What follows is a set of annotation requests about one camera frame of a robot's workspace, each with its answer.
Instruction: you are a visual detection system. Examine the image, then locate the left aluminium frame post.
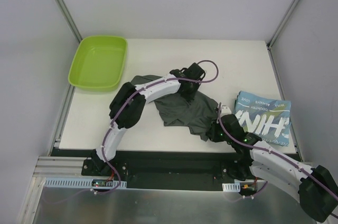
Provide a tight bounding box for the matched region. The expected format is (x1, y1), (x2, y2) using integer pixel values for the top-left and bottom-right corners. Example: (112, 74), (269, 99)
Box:
(55, 0), (82, 43)

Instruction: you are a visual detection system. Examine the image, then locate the dark grey t shirt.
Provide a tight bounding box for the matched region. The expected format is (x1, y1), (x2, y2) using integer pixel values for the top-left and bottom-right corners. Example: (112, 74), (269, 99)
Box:
(131, 74), (218, 141)

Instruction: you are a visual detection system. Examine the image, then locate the aluminium frame post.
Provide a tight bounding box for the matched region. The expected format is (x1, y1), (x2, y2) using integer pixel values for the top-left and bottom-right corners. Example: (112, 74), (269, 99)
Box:
(266, 0), (320, 49)
(55, 0), (82, 43)

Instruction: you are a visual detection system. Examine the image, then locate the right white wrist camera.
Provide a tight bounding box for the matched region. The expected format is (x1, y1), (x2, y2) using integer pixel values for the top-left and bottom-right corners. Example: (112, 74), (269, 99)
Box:
(221, 105), (232, 115)

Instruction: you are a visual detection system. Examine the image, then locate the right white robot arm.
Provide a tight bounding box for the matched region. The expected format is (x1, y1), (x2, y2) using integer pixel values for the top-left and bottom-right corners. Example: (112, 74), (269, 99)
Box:
(206, 114), (337, 223)

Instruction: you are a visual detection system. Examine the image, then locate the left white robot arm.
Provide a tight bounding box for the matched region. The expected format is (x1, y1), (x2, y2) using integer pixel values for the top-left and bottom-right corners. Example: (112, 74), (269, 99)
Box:
(91, 63), (205, 176)

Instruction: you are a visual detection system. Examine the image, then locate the white cable duct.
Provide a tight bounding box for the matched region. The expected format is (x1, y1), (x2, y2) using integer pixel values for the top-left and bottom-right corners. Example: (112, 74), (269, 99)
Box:
(222, 182), (241, 192)
(45, 178), (127, 190)

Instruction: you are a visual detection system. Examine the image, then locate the right aluminium frame post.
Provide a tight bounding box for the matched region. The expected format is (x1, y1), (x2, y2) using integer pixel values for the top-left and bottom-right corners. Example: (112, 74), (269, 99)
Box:
(266, 0), (320, 49)

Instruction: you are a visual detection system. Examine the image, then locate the folded blue printed t shirt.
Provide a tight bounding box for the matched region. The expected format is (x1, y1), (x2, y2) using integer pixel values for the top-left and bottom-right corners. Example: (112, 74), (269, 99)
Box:
(234, 91), (292, 146)

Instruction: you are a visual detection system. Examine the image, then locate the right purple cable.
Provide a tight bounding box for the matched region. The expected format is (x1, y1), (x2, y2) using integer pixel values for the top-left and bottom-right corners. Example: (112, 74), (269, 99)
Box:
(217, 102), (338, 217)

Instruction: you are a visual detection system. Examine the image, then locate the lime green plastic bin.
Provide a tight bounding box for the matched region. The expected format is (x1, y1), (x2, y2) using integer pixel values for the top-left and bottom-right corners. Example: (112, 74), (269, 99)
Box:
(68, 35), (128, 92)

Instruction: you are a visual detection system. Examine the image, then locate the right white cable duct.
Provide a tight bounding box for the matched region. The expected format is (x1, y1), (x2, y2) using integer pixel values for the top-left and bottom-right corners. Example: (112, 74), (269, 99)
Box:
(222, 182), (241, 192)

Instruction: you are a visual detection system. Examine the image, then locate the left white cable duct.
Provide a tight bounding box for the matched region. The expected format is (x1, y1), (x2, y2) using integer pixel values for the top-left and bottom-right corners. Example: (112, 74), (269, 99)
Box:
(45, 178), (127, 190)

